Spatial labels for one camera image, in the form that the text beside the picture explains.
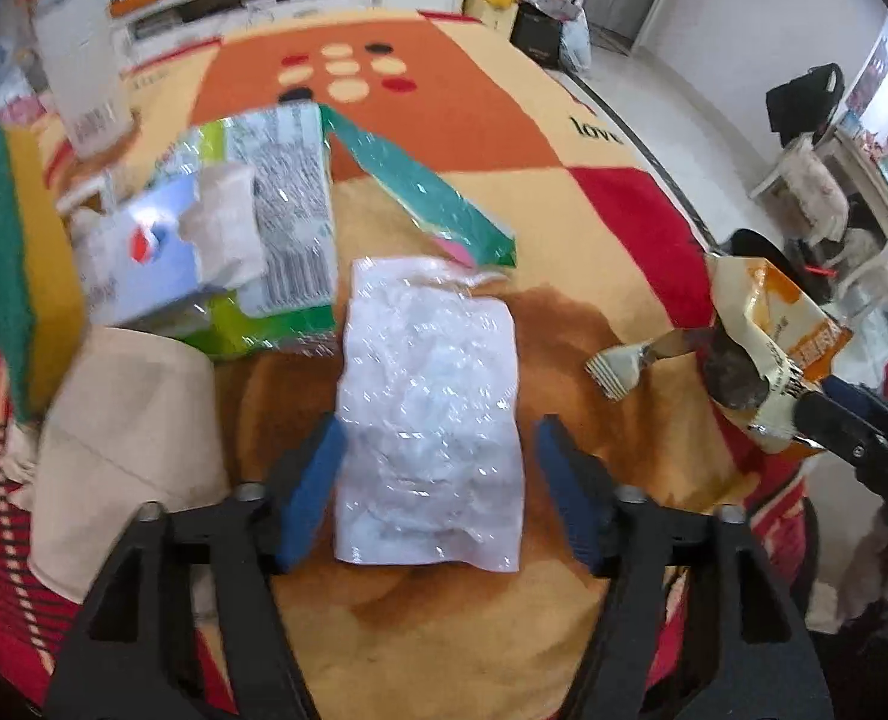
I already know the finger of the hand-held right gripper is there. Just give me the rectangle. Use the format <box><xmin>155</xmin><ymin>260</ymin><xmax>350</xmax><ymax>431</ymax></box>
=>
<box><xmin>793</xmin><ymin>394</ymin><xmax>888</xmax><ymax>482</ymax></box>
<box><xmin>820</xmin><ymin>375</ymin><xmax>888</xmax><ymax>437</ymax></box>

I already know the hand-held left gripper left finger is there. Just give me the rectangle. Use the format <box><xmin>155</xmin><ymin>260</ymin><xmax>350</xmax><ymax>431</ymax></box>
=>
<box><xmin>43</xmin><ymin>416</ymin><xmax>351</xmax><ymax>720</ymax></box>

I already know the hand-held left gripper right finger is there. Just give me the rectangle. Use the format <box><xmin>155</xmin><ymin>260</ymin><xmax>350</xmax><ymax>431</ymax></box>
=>
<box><xmin>535</xmin><ymin>414</ymin><xmax>836</xmax><ymax>720</ymax></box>

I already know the orange white snack packet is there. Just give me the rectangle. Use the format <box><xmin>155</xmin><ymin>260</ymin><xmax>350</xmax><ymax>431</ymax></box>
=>
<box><xmin>703</xmin><ymin>253</ymin><xmax>854</xmax><ymax>455</ymax></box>

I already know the clear plastic bag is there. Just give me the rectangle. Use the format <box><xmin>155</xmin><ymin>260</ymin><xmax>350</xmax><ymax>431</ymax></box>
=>
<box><xmin>334</xmin><ymin>255</ymin><xmax>526</xmax><ymax>572</ymax></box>

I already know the green snack packet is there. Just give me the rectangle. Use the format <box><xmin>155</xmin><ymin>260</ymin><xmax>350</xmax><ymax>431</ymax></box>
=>
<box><xmin>155</xmin><ymin>103</ymin><xmax>340</xmax><ymax>361</ymax></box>

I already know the pale disposable fork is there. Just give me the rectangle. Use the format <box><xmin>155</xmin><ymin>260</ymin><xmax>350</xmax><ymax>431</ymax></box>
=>
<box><xmin>585</xmin><ymin>330</ymin><xmax>715</xmax><ymax>400</ymax></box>

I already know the beige paper cup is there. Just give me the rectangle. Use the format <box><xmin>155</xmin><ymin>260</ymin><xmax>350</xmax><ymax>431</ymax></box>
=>
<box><xmin>28</xmin><ymin>326</ymin><xmax>231</xmax><ymax>605</ymax></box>

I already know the white chair with cushion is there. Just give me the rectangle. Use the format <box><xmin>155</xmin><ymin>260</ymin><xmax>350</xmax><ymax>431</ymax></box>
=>
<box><xmin>750</xmin><ymin>127</ymin><xmax>850</xmax><ymax>241</ymax></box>

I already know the crumpled white tissue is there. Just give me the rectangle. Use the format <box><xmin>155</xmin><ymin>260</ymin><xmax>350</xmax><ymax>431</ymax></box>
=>
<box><xmin>181</xmin><ymin>163</ymin><xmax>269</xmax><ymax>290</ymax></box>

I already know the white blue cardboard box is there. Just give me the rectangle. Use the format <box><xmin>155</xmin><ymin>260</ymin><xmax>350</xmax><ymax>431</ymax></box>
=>
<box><xmin>76</xmin><ymin>176</ymin><xmax>224</xmax><ymax>327</ymax></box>

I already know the black handbag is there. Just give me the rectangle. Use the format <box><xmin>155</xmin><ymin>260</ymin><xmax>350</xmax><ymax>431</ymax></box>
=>
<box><xmin>765</xmin><ymin>64</ymin><xmax>846</xmax><ymax>140</ymax></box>

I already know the teal plastic wrapper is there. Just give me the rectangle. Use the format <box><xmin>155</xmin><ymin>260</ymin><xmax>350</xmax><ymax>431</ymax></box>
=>
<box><xmin>318</xmin><ymin>103</ymin><xmax>518</xmax><ymax>271</ymax></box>

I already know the small white dropper bottle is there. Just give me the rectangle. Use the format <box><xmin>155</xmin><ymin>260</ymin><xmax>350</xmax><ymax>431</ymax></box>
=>
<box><xmin>69</xmin><ymin>208</ymin><xmax>126</xmax><ymax>293</ymax></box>

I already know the yellow green sponge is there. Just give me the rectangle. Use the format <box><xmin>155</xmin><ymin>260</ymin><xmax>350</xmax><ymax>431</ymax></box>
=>
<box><xmin>0</xmin><ymin>124</ymin><xmax>89</xmax><ymax>425</ymax></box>

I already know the orange red printed blanket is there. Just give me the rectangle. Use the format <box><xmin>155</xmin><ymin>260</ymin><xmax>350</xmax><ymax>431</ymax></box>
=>
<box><xmin>0</xmin><ymin>7</ymin><xmax>820</xmax><ymax>720</ymax></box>

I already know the white plastic bag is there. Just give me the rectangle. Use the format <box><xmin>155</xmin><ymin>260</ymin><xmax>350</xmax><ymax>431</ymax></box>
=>
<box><xmin>560</xmin><ymin>15</ymin><xmax>592</xmax><ymax>73</ymax></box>

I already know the black bag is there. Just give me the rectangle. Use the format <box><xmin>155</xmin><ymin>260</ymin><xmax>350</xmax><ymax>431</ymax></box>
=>
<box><xmin>510</xmin><ymin>0</ymin><xmax>565</xmax><ymax>68</ymax></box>

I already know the white thermos bottle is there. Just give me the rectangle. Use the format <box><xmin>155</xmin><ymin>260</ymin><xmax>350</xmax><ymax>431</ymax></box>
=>
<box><xmin>31</xmin><ymin>0</ymin><xmax>134</xmax><ymax>158</ymax></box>

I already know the wall poster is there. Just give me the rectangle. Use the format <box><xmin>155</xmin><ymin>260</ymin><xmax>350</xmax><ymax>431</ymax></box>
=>
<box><xmin>845</xmin><ymin>34</ymin><xmax>888</xmax><ymax>132</ymax></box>

